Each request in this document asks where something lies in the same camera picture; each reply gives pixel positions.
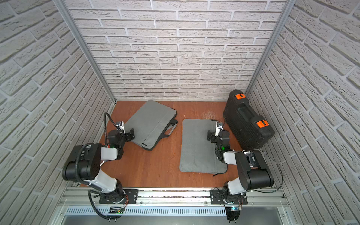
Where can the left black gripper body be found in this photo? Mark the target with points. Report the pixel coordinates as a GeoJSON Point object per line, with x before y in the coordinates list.
{"type": "Point", "coordinates": [128, 135]}

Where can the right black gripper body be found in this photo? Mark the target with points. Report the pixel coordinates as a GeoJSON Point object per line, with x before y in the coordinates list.
{"type": "Point", "coordinates": [212, 135]}

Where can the grey zippered laptop bag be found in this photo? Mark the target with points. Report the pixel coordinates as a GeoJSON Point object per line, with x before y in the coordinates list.
{"type": "Point", "coordinates": [150, 123]}

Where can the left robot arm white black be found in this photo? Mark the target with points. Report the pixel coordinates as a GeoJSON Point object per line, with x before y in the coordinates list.
{"type": "Point", "coordinates": [84, 166]}

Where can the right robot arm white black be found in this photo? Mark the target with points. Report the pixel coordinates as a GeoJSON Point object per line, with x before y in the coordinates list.
{"type": "Point", "coordinates": [253, 171]}

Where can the grey laptop sleeve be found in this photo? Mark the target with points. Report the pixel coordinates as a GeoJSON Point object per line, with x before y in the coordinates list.
{"type": "Point", "coordinates": [198, 153]}

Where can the black plastic tool case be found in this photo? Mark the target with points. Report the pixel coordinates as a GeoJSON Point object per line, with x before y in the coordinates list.
{"type": "Point", "coordinates": [251, 130]}

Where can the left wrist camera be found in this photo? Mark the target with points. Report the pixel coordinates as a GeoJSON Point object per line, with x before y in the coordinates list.
{"type": "Point", "coordinates": [120, 126]}

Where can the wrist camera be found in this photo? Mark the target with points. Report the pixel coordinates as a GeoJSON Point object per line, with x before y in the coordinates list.
{"type": "Point", "coordinates": [120, 126]}
{"type": "Point", "coordinates": [219, 127]}

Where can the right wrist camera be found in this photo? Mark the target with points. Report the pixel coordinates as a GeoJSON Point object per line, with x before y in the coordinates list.
{"type": "Point", "coordinates": [219, 127]}

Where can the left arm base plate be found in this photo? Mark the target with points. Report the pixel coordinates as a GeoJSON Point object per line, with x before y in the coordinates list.
{"type": "Point", "coordinates": [126, 196]}

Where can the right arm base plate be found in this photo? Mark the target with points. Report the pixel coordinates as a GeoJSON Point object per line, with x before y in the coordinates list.
{"type": "Point", "coordinates": [219, 197]}

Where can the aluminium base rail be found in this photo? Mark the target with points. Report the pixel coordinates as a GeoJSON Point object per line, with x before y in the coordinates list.
{"type": "Point", "coordinates": [187, 197]}

